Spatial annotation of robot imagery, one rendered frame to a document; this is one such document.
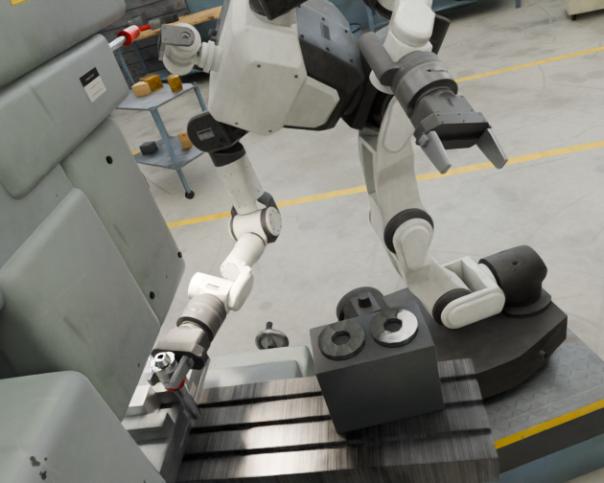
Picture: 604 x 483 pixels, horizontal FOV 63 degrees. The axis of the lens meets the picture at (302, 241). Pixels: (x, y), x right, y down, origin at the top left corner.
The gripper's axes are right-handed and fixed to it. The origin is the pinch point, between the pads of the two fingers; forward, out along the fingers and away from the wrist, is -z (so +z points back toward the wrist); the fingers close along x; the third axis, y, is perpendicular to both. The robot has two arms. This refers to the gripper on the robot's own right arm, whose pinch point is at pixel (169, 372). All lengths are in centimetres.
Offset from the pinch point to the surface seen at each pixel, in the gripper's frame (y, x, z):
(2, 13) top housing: -66, 15, -6
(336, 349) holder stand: -0.5, 32.7, 8.3
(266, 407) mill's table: 19.5, 12.2, 7.2
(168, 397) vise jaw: 10.5, -6.1, 1.1
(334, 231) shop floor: 114, -46, 204
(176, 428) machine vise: 13.7, -2.3, -4.0
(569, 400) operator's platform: 73, 78, 57
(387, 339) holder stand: -0.4, 41.8, 11.3
